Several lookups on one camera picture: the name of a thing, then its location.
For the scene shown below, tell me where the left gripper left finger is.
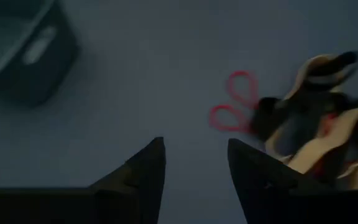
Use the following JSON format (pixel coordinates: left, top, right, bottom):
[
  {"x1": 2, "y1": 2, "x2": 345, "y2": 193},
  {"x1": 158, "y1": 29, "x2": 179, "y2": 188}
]
[{"x1": 88, "y1": 136, "x2": 167, "y2": 224}]

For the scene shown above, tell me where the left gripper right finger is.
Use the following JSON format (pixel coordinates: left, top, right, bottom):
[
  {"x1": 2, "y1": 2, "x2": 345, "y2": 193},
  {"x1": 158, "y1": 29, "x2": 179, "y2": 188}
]
[{"x1": 227, "y1": 138, "x2": 323, "y2": 224}]

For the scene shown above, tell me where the black rubber band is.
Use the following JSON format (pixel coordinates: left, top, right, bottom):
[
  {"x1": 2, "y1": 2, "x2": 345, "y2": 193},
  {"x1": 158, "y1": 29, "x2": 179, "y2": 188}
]
[
  {"x1": 249, "y1": 92, "x2": 358, "y2": 156},
  {"x1": 303, "y1": 50, "x2": 358, "y2": 90}
]

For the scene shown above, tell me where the teal plastic basket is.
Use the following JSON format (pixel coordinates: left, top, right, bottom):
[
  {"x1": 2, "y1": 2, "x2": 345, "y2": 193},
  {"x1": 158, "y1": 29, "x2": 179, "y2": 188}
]
[{"x1": 0, "y1": 0, "x2": 81, "y2": 108}]

